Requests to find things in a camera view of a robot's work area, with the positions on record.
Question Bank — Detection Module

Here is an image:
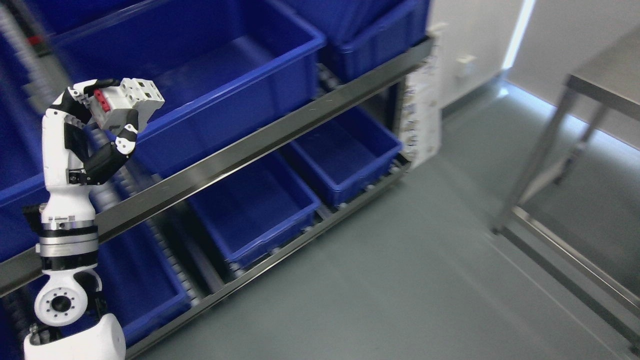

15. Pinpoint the grey circuit breaker red switch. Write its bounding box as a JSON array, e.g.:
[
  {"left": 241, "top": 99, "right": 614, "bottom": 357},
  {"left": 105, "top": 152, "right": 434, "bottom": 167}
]
[{"left": 89, "top": 78, "right": 165, "bottom": 135}]

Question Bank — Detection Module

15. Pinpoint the stainless steel table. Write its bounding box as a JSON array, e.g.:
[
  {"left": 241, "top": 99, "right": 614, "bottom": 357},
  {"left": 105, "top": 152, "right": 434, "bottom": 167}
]
[{"left": 492, "top": 22, "right": 640, "bottom": 357}]

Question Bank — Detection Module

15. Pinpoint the large blue bin upper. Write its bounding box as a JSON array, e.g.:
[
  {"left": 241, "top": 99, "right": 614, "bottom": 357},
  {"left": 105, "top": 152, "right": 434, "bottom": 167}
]
[{"left": 50, "top": 0, "right": 327, "bottom": 179}]

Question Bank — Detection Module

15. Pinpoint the white label sheet on rack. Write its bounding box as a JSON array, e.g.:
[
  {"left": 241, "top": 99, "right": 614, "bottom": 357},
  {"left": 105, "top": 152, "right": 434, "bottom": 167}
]
[{"left": 398, "top": 44, "right": 442, "bottom": 170}]

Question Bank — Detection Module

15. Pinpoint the blue bin lower left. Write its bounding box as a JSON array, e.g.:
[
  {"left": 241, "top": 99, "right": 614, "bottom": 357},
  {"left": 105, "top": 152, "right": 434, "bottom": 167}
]
[{"left": 25, "top": 222, "right": 193, "bottom": 348}]

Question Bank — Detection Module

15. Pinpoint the blue bin lower right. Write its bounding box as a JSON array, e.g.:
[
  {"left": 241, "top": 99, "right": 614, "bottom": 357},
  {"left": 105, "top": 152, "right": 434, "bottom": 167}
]
[{"left": 279, "top": 106, "right": 403, "bottom": 207}]

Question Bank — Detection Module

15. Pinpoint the metal roller shelf rack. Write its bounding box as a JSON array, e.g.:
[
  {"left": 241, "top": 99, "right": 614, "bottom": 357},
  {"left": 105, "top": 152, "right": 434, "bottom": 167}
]
[{"left": 0, "top": 0, "right": 435, "bottom": 360}]

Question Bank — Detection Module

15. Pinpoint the blue bin lower middle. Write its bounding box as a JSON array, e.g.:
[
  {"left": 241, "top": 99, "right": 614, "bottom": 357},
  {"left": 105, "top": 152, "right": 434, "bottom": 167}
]
[{"left": 189, "top": 152, "right": 322, "bottom": 270}]

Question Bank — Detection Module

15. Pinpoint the blue bin upper left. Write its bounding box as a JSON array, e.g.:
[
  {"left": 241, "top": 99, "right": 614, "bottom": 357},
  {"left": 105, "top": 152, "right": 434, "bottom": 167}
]
[{"left": 0, "top": 36, "right": 50, "bottom": 261}]

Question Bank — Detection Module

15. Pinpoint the blue bin upper right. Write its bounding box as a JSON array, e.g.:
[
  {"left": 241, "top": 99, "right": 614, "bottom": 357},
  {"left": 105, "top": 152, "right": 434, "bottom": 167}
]
[{"left": 286, "top": 0, "right": 430, "bottom": 82}]

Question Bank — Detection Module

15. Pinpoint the white wall socket with plug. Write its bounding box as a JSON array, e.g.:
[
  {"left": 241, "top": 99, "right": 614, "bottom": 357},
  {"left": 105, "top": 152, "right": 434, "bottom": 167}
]
[{"left": 454, "top": 54, "right": 477, "bottom": 80}]

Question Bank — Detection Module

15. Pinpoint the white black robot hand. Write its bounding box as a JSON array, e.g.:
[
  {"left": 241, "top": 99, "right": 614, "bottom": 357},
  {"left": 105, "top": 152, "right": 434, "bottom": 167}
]
[{"left": 40, "top": 79, "right": 139, "bottom": 230}]

